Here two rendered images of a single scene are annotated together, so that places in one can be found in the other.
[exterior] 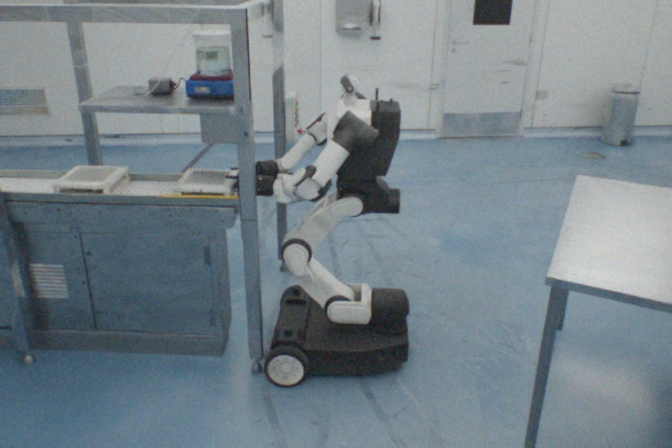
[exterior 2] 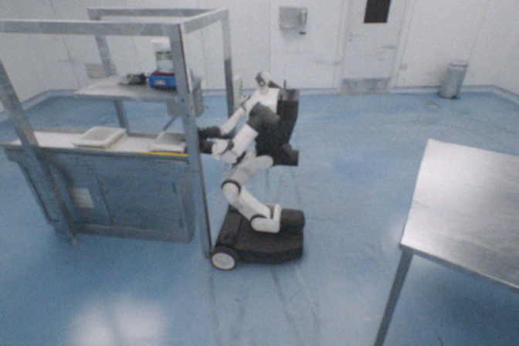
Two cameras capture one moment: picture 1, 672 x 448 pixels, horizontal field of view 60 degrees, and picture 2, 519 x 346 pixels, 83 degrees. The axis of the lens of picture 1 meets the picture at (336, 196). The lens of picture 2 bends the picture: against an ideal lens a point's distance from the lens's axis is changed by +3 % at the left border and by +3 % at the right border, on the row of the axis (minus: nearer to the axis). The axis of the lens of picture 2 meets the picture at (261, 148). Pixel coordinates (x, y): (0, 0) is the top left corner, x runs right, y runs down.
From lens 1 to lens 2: 0.78 m
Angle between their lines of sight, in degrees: 9
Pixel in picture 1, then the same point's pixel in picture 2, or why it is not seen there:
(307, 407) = (235, 286)
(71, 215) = (85, 161)
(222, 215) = (179, 166)
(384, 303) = (288, 220)
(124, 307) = (127, 214)
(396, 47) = (315, 39)
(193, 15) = (140, 29)
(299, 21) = (257, 23)
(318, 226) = (244, 172)
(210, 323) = (180, 225)
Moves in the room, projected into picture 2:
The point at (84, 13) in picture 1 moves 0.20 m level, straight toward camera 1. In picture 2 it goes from (63, 27) to (51, 32)
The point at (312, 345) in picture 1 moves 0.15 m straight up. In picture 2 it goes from (241, 245) to (240, 230)
